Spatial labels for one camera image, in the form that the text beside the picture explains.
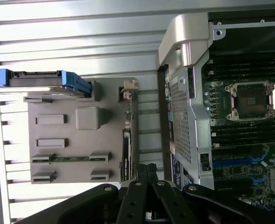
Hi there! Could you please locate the hard disk in blue carrier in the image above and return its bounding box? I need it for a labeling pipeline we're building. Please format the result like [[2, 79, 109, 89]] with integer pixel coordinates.
[[0, 69, 93, 98]]

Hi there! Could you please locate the open black PC case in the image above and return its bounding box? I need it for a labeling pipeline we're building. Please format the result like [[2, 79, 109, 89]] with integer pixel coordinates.
[[155, 13, 275, 212]]

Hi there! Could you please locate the grey plastic parts rack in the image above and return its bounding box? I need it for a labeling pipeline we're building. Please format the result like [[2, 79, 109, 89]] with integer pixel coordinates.
[[23, 77, 138, 185]]

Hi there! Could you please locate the long blue expansion slot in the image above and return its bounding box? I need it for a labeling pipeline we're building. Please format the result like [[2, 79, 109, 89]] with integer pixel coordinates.
[[212, 160, 272, 168]]

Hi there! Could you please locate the green Dell motherboard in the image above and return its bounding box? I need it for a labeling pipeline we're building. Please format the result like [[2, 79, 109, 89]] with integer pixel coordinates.
[[207, 52, 275, 207]]

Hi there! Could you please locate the CPU socket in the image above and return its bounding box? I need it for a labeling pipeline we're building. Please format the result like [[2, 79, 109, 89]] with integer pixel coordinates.
[[225, 80, 275, 122]]

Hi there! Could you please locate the green RAM stick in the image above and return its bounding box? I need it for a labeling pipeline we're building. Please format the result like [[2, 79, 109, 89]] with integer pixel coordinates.
[[32, 155, 111, 162]]

